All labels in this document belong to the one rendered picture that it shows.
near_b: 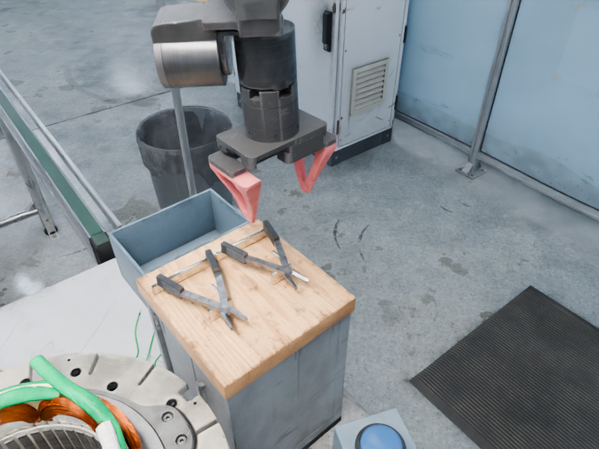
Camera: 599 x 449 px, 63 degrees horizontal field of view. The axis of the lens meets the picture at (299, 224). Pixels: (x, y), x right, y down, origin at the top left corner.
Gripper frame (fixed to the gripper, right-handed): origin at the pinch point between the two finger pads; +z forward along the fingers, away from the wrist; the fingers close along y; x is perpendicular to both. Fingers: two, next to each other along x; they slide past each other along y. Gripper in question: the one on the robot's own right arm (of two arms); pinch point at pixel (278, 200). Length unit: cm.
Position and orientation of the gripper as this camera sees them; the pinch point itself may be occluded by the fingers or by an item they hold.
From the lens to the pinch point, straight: 57.1
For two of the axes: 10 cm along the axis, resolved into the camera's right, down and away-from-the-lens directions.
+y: -7.6, 4.4, -4.8
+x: 6.5, 4.6, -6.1
